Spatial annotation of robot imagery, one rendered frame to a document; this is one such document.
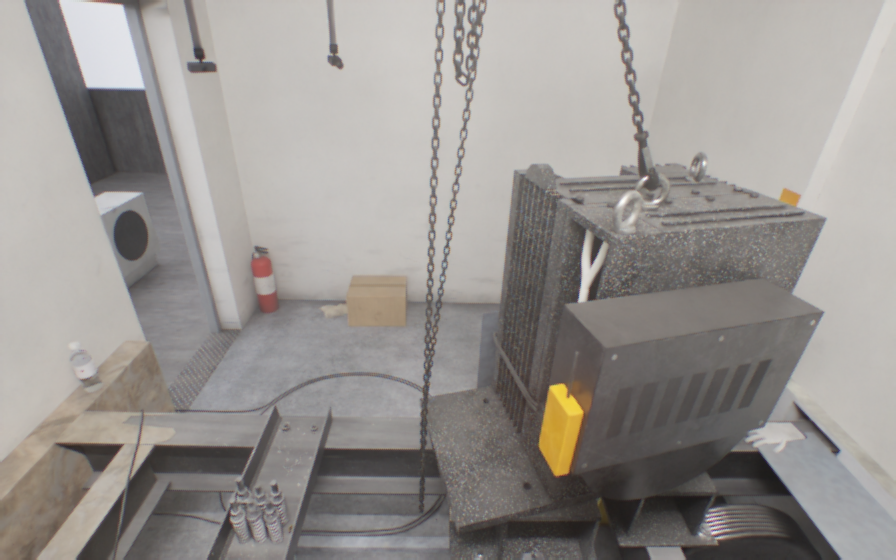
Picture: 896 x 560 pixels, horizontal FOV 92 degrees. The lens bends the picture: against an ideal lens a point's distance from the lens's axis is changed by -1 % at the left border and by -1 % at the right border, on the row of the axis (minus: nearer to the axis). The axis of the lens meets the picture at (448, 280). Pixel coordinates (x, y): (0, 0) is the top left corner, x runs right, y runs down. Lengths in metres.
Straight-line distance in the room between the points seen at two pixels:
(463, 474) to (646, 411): 0.55
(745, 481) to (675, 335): 1.45
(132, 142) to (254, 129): 4.96
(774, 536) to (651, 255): 1.15
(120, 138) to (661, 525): 7.96
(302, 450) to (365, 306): 1.75
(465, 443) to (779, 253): 0.88
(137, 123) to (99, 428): 6.41
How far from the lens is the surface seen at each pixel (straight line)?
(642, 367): 0.80
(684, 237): 0.89
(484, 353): 1.65
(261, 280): 3.51
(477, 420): 1.38
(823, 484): 1.99
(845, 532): 1.88
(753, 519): 1.80
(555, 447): 0.88
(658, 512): 1.61
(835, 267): 2.15
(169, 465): 2.06
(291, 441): 1.69
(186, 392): 3.11
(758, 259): 1.06
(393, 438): 1.65
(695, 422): 1.00
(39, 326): 2.11
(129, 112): 8.07
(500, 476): 1.26
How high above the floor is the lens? 1.89
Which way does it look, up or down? 29 degrees down
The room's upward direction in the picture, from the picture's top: 2 degrees clockwise
